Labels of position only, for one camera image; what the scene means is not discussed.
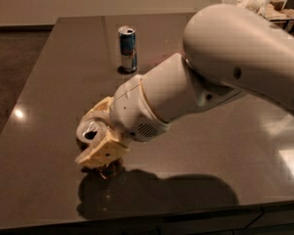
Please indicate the cardboard box clutter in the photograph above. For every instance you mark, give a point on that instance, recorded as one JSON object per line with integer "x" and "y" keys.
{"x": 282, "y": 14}

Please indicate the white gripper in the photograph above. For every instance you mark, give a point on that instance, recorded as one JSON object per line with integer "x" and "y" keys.
{"x": 131, "y": 112}

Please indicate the blue silver energy drink can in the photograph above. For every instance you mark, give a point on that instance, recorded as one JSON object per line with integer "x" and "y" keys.
{"x": 127, "y": 39}

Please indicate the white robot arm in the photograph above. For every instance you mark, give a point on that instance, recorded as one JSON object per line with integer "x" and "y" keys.
{"x": 227, "y": 52}

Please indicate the orange soda can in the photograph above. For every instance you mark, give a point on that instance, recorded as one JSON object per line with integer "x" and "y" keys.
{"x": 101, "y": 151}

